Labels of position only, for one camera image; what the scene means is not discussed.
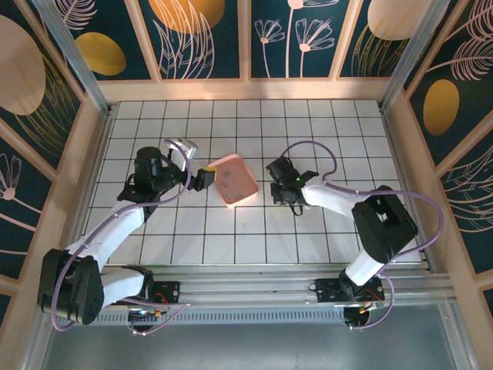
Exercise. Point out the aluminium frame rail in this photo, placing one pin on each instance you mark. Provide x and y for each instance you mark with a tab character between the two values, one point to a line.
246	287

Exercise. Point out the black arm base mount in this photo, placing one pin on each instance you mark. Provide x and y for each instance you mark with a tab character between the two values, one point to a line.
327	291
169	289

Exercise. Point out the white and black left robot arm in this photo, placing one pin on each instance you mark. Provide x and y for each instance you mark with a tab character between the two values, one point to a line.
111	231

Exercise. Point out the aluminium corner post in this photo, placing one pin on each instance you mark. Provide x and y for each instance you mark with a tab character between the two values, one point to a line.
408	54
73	58

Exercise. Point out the vented metal strip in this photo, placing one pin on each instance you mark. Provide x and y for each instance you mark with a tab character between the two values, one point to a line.
246	318

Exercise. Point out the pink plastic tray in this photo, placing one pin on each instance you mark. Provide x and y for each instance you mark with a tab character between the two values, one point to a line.
242	181

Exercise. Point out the aluminium side rail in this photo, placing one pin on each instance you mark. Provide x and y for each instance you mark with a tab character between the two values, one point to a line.
400	162
101	154

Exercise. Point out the grey metal plate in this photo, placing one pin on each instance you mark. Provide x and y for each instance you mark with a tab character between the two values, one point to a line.
246	347

